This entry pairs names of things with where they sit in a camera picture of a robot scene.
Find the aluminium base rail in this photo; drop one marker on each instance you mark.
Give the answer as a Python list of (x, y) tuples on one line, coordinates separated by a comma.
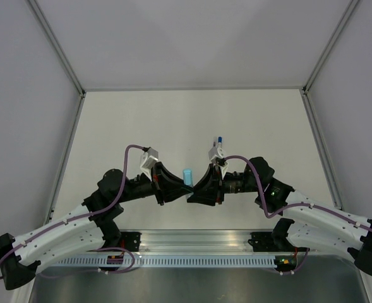
[(167, 241)]

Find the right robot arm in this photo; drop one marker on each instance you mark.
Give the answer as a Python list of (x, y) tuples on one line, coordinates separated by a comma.
[(303, 223)]

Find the left aluminium frame post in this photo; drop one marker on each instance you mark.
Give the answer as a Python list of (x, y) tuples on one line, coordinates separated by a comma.
[(45, 26)]

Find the slotted cable duct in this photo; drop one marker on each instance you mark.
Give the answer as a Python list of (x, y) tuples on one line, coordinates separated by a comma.
[(169, 261)]

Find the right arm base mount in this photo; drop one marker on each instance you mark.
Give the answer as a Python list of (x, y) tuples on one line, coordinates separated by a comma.
[(274, 241)]

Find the aluminium frame post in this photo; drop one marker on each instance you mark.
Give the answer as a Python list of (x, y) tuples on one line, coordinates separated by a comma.
[(45, 26), (334, 38)]

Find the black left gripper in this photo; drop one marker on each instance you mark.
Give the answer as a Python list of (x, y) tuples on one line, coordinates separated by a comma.
[(162, 176)]

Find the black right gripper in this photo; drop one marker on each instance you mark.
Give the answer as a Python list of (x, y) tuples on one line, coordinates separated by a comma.
[(215, 184)]

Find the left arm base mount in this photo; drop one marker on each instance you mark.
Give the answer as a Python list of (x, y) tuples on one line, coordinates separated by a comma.
[(122, 238)]

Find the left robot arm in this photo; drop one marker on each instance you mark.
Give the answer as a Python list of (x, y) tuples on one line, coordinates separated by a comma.
[(90, 226)]

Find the right aluminium frame post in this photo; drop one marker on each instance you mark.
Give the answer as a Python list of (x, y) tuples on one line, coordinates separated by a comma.
[(334, 38)]

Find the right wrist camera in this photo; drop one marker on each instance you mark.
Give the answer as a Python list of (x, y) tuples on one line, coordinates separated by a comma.
[(217, 157)]

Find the light blue eraser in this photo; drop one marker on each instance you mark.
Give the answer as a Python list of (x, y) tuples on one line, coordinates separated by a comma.
[(188, 177)]

